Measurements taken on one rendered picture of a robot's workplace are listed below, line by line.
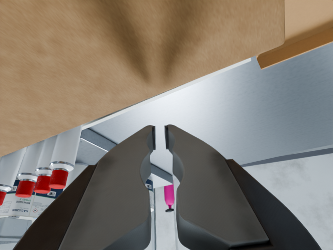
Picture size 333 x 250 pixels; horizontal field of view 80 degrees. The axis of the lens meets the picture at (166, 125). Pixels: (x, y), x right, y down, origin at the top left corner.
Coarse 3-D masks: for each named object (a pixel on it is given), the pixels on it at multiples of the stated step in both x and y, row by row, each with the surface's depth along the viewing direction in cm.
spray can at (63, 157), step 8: (72, 128) 49; (80, 128) 51; (64, 136) 47; (72, 136) 48; (56, 144) 46; (64, 144) 46; (72, 144) 47; (56, 152) 45; (64, 152) 45; (72, 152) 46; (56, 160) 44; (64, 160) 44; (72, 160) 46; (56, 168) 44; (64, 168) 44; (72, 168) 46; (56, 176) 43; (64, 176) 44; (56, 184) 42; (64, 184) 43
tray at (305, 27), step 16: (288, 0) 37; (304, 0) 37; (320, 0) 38; (288, 16) 40; (304, 16) 40; (320, 16) 40; (288, 32) 43; (304, 32) 43; (320, 32) 43; (288, 48) 45; (304, 48) 43; (272, 64) 45
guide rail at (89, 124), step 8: (240, 64) 39; (216, 72) 41; (200, 80) 42; (176, 88) 44; (160, 96) 46; (136, 104) 48; (144, 104) 48; (120, 112) 50; (96, 120) 53; (104, 120) 53
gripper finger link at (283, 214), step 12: (240, 168) 9; (240, 180) 8; (252, 180) 8; (252, 192) 8; (264, 192) 8; (252, 204) 7; (264, 204) 7; (276, 204) 7; (264, 216) 7; (276, 216) 7; (288, 216) 7; (264, 228) 6; (276, 228) 6; (288, 228) 6; (300, 228) 6; (276, 240) 6; (288, 240) 6; (300, 240) 6; (312, 240) 6
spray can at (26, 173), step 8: (32, 144) 52; (40, 144) 53; (32, 152) 51; (40, 152) 52; (24, 160) 50; (32, 160) 50; (24, 168) 49; (32, 168) 49; (24, 176) 48; (32, 176) 49; (24, 184) 48; (32, 184) 49; (16, 192) 47; (24, 192) 47
